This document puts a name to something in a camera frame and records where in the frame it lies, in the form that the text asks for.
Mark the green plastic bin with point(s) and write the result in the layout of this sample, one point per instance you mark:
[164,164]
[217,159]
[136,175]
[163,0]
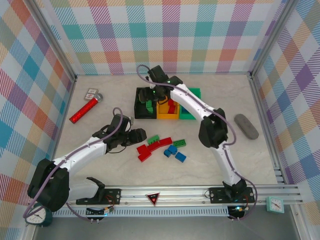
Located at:
[196,92]

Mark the dark green alarm clock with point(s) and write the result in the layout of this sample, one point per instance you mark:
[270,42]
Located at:
[35,218]

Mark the aluminium side frame bar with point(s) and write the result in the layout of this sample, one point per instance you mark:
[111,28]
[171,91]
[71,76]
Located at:
[71,90]
[266,125]

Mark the orange plastic bin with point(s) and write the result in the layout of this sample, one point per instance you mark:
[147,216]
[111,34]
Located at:
[163,110]

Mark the green lego plate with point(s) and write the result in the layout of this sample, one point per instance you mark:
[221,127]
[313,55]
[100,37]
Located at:
[179,143]

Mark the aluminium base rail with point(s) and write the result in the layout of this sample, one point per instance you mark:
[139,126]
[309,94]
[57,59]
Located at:
[175,195]

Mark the grey oval stone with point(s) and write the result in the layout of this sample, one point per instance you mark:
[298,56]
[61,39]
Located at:
[246,126]

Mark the mint square clock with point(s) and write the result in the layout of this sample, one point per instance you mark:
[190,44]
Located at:
[275,205]

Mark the aluminium frame post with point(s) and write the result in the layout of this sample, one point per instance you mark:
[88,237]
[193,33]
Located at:
[271,37]
[57,42]

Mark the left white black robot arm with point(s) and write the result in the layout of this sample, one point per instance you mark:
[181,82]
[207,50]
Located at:
[82,152]

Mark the black plastic bin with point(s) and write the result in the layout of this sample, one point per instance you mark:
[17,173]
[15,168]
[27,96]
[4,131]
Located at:
[137,110]

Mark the red black triangle emblem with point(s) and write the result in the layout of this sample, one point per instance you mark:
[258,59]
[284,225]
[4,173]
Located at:
[153,198]

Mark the green lego brick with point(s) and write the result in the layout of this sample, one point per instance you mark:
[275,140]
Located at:
[153,139]
[149,103]
[150,109]

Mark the red glitter toy microphone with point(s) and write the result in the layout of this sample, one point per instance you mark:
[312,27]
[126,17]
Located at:
[83,111]

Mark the small framed card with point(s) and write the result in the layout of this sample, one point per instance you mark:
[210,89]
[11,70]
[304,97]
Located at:
[90,94]

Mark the long red lego brick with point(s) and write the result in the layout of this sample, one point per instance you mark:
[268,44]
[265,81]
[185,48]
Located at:
[164,142]

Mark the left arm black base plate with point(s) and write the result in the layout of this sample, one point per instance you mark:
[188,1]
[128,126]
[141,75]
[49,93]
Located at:
[112,196]

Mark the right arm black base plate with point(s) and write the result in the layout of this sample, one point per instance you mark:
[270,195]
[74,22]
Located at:
[217,195]

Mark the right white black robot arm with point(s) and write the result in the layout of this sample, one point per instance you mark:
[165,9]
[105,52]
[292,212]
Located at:
[190,100]

